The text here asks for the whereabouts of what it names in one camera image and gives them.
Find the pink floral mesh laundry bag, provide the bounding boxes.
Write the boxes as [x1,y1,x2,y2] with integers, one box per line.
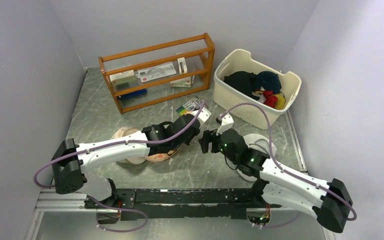
[143,149,177,163]

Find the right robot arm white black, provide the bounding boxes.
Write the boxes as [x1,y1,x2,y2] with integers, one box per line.
[198,129,353,233]

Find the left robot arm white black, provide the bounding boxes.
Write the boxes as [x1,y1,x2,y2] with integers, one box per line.
[51,110,210,208]

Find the white round mesh laundry bag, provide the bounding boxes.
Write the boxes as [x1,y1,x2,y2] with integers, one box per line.
[237,133,270,183]

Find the beige round mesh laundry bag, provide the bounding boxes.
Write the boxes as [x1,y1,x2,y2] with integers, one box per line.
[111,127,146,165]

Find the cream plastic laundry basket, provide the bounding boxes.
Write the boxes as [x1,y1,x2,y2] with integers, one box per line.
[213,48,302,125]

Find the pack of coloured markers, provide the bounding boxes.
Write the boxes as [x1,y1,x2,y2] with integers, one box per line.
[176,96,201,116]

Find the white box on shelf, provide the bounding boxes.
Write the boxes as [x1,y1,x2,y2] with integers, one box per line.
[170,76,195,88]

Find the blue item on lower shelf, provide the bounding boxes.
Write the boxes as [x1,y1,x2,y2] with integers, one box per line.
[117,88,148,100]

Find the white paper sheet on shelf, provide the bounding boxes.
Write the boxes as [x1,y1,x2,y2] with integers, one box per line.
[136,62,177,83]

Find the orange wooden shelf rack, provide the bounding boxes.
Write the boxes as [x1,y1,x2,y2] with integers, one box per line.
[98,33,216,114]

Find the white upright item on shelf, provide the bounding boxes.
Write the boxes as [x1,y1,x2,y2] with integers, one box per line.
[177,57,188,74]

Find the white red box left shelf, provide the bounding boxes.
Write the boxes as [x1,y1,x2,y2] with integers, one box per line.
[109,70,139,92]

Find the black garment in basket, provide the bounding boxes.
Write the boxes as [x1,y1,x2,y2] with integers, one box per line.
[224,71,259,100]

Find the red garment in basket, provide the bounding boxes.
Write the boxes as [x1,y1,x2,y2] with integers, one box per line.
[254,90,278,108]

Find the yellow garment in basket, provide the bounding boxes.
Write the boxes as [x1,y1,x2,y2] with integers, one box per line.
[274,93,286,110]

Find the dark blue garment in basket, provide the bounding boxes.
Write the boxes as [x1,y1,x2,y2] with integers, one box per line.
[252,71,282,94]

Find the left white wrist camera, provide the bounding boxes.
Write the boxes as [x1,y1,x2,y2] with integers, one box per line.
[193,107,212,129]

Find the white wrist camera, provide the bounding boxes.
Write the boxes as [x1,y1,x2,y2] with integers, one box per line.
[193,107,212,129]
[216,113,234,135]

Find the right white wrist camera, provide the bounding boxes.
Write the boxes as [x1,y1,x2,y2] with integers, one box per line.
[216,113,234,135]

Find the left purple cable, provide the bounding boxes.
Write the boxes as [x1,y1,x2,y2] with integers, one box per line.
[33,99,207,233]

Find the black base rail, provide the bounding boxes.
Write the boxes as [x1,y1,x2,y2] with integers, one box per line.
[85,187,272,222]

